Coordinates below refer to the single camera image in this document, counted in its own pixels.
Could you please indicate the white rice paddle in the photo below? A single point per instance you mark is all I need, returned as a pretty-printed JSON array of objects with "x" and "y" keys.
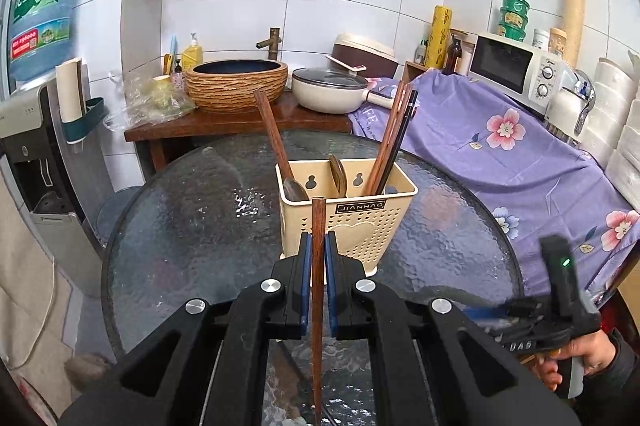
[{"x": 345, "y": 63}]

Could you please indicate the yellow soap dispenser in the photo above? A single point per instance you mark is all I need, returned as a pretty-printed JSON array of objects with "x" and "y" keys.
[{"x": 192, "y": 56}]

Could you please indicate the white microwave oven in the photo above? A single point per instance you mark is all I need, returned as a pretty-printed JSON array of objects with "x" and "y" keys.
[{"x": 515, "y": 71}]

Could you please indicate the brown glass bottle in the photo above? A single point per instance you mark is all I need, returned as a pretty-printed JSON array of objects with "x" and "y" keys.
[{"x": 452, "y": 56}]

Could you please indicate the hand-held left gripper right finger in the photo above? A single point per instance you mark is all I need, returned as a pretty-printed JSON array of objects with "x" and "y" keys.
[{"x": 331, "y": 281}]

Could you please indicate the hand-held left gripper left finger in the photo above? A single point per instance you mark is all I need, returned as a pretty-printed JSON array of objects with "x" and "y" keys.
[{"x": 305, "y": 281}]

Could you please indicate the brown and white rice cooker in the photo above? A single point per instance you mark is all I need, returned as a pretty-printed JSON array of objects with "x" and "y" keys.
[{"x": 370, "y": 53}]

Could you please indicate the long wooden spoon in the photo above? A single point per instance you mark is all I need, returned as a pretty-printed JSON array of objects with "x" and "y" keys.
[{"x": 270, "y": 131}]

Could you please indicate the white round jar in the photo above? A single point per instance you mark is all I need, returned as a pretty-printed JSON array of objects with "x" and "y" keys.
[{"x": 540, "y": 40}]

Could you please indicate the black chopstick with gold band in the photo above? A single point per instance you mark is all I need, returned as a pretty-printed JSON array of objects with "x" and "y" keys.
[{"x": 406, "y": 126}]

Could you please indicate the white paper cup stack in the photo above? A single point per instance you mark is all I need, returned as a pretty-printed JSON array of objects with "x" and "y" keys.
[{"x": 71, "y": 91}]

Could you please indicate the wooden chopstick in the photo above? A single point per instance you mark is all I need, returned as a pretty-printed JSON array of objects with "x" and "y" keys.
[
  {"x": 392, "y": 126},
  {"x": 317, "y": 256},
  {"x": 400, "y": 131}
]

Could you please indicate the white pan with glass lid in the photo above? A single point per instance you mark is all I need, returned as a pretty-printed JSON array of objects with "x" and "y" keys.
[{"x": 325, "y": 93}]

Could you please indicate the metal spoon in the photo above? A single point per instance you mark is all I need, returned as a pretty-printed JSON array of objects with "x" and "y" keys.
[{"x": 340, "y": 176}]

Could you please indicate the purple floral cloth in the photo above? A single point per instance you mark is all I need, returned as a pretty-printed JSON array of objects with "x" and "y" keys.
[{"x": 475, "y": 166}]

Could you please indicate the person's right forearm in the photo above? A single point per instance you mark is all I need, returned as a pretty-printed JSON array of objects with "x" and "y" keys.
[{"x": 622, "y": 373}]

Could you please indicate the bronze faucet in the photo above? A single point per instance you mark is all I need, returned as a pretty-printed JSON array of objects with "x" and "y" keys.
[{"x": 274, "y": 43}]

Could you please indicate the clear plastic bag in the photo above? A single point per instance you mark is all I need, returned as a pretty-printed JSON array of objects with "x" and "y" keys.
[{"x": 145, "y": 98}]

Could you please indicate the beige rolled mat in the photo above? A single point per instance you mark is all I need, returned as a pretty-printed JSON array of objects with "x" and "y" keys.
[{"x": 574, "y": 6}]

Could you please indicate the green cup holder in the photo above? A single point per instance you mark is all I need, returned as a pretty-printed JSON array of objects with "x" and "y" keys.
[{"x": 87, "y": 121}]

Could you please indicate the beige plastic utensil holder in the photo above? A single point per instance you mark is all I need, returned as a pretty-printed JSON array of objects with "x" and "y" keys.
[{"x": 350, "y": 226}]

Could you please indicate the yellow roll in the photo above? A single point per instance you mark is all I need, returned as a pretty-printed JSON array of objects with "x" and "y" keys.
[{"x": 439, "y": 36}]

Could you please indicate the blue water jug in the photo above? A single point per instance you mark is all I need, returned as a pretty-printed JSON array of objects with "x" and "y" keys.
[{"x": 40, "y": 16}]

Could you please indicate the wooden counter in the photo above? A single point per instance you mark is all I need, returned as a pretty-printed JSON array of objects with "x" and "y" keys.
[{"x": 225, "y": 123}]

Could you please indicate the woven brown basin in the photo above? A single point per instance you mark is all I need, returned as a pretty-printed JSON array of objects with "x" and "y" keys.
[{"x": 235, "y": 86}]

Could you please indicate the grey fuzzy slipper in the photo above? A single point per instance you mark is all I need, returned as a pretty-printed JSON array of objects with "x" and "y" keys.
[{"x": 87, "y": 371}]

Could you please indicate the person's right hand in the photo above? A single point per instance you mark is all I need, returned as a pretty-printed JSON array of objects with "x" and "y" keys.
[{"x": 597, "y": 351}]

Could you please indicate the white water dispenser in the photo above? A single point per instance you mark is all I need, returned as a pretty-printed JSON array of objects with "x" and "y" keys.
[{"x": 35, "y": 156}]

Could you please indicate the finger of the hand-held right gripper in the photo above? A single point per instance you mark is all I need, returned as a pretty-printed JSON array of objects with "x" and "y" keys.
[
  {"x": 520, "y": 338},
  {"x": 485, "y": 313}
]

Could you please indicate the grey round stool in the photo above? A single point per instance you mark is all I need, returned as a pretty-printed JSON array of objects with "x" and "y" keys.
[{"x": 120, "y": 211}]

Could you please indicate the small wooden box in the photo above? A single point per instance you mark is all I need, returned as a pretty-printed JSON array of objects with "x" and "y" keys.
[{"x": 412, "y": 71}]

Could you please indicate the beige cloth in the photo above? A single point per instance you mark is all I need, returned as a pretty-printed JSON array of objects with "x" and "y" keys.
[{"x": 30, "y": 296}]

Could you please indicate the stack of white containers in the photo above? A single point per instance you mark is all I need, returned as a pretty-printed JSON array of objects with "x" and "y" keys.
[{"x": 615, "y": 116}]

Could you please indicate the blue toothbrush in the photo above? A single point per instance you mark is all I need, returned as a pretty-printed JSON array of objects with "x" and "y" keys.
[{"x": 173, "y": 51}]

